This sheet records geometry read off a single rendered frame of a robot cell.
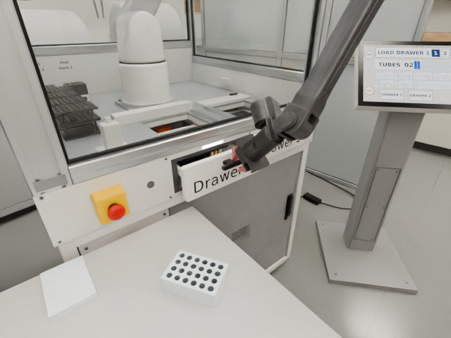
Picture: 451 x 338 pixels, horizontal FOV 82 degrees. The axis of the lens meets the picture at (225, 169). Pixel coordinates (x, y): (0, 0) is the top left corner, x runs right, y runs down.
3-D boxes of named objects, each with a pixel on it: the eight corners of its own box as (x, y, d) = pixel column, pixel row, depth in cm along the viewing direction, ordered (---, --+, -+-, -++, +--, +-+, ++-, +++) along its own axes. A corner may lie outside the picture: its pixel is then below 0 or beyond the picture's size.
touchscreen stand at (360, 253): (416, 294, 139) (521, 105, 90) (328, 282, 146) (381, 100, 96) (382, 230, 183) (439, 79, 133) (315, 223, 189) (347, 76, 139)
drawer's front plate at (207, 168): (258, 171, 90) (260, 141, 85) (186, 202, 74) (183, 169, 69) (255, 169, 91) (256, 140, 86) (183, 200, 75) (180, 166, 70)
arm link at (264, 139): (270, 141, 60) (289, 142, 62) (263, 115, 62) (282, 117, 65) (254, 153, 65) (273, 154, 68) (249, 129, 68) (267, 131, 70)
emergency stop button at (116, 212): (127, 217, 63) (125, 204, 61) (111, 224, 61) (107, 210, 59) (123, 211, 65) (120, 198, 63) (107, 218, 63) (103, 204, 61)
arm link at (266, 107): (296, 121, 56) (311, 132, 62) (283, 78, 59) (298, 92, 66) (251, 144, 62) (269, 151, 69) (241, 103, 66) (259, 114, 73)
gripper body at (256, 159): (249, 136, 75) (262, 123, 69) (266, 166, 74) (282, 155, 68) (231, 142, 72) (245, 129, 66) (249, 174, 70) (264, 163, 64)
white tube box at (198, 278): (229, 275, 60) (229, 263, 58) (215, 308, 53) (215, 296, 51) (180, 260, 63) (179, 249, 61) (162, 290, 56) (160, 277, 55)
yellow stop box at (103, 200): (131, 215, 66) (127, 192, 63) (102, 227, 62) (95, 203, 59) (124, 206, 69) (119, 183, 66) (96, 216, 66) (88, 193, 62)
